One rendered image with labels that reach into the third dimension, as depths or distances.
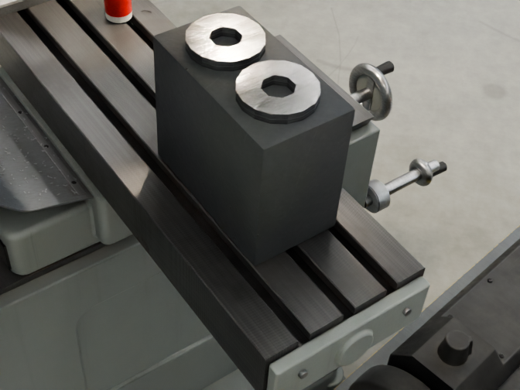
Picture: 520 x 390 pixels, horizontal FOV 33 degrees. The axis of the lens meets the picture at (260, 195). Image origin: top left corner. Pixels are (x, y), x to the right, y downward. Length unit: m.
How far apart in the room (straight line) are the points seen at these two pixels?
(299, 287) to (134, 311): 0.52
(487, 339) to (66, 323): 0.65
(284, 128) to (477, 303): 0.68
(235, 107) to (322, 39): 2.03
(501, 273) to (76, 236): 0.71
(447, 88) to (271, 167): 1.96
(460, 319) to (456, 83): 1.50
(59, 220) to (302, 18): 1.92
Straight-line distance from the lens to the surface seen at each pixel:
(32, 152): 1.25
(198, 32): 0.99
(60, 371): 1.46
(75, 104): 1.21
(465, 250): 2.35
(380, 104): 1.71
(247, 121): 0.90
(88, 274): 1.31
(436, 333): 1.40
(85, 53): 1.30
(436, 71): 2.88
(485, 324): 1.46
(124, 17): 1.35
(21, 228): 1.21
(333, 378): 1.83
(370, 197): 1.67
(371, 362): 1.61
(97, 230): 1.25
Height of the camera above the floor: 1.73
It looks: 47 degrees down
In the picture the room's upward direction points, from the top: 4 degrees clockwise
